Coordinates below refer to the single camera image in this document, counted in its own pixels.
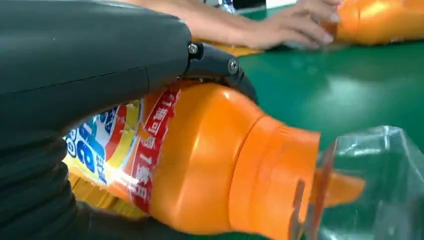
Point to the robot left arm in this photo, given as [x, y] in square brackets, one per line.
[30, 185]

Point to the orange drink bottle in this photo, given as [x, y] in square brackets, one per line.
[205, 159]
[381, 23]

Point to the person's right hand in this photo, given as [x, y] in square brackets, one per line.
[291, 30]

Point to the black carrying case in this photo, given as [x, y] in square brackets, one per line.
[248, 3]

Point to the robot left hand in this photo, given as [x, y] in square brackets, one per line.
[82, 49]

